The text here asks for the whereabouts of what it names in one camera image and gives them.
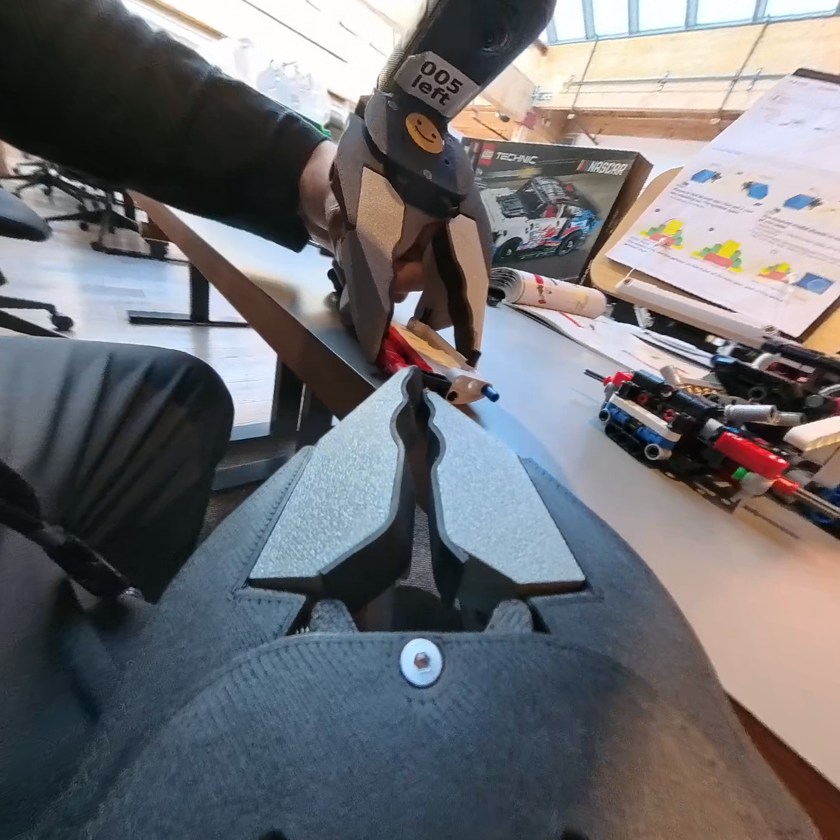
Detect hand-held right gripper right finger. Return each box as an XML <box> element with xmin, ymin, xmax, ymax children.
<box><xmin>421</xmin><ymin>394</ymin><xmax>586</xmax><ymax>608</ymax></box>

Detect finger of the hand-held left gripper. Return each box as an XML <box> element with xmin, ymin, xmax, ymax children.
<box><xmin>330</xmin><ymin>115</ymin><xmax>429</xmax><ymax>363</ymax></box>
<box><xmin>416</xmin><ymin>193</ymin><xmax>494</xmax><ymax>370</ymax></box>

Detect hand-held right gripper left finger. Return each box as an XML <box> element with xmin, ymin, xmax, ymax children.
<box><xmin>248</xmin><ymin>366</ymin><xmax>424</xmax><ymax>611</ymax></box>

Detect red white brick panel assembly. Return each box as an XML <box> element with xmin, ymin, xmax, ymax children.
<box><xmin>375</xmin><ymin>318</ymin><xmax>501</xmax><ymax>404</ymax></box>

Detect person's left forearm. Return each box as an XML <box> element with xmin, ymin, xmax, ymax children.
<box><xmin>0</xmin><ymin>0</ymin><xmax>332</xmax><ymax>253</ymax></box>

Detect grey desk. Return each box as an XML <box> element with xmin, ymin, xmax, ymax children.
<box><xmin>128</xmin><ymin>190</ymin><xmax>840</xmax><ymax>791</ymax></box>

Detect person's left hand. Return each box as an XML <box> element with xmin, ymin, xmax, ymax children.
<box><xmin>298</xmin><ymin>141</ymin><xmax>441</xmax><ymax>306</ymax></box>

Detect open instruction booklet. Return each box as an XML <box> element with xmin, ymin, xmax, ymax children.
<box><xmin>489</xmin><ymin>266</ymin><xmax>729</xmax><ymax>378</ymax></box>

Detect black toy set box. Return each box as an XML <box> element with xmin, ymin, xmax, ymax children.
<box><xmin>461</xmin><ymin>136</ymin><xmax>655</xmax><ymax>284</ymax></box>

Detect wooden board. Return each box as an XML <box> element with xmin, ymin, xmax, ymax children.
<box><xmin>589</xmin><ymin>167</ymin><xmax>840</xmax><ymax>358</ymax></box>

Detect brick car model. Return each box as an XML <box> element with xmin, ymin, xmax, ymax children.
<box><xmin>598</xmin><ymin>338</ymin><xmax>840</xmax><ymax>529</ymax></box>

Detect white stand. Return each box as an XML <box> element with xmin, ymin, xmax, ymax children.
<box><xmin>617</xmin><ymin>276</ymin><xmax>772</xmax><ymax>342</ymax></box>

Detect person's dark trousers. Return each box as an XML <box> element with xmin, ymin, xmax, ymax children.
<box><xmin>0</xmin><ymin>338</ymin><xmax>236</xmax><ymax>605</ymax></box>

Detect printed instruction sheet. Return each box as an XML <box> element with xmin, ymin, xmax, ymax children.
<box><xmin>604</xmin><ymin>69</ymin><xmax>840</xmax><ymax>339</ymax></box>

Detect black office chair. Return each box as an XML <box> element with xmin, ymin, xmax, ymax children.
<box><xmin>13</xmin><ymin>157</ymin><xmax>135</xmax><ymax>237</ymax></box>
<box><xmin>0</xmin><ymin>187</ymin><xmax>74</xmax><ymax>332</ymax></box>

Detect black lanyard strap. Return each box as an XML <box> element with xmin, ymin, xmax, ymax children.
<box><xmin>0</xmin><ymin>459</ymin><xmax>142</xmax><ymax>601</ymax></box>

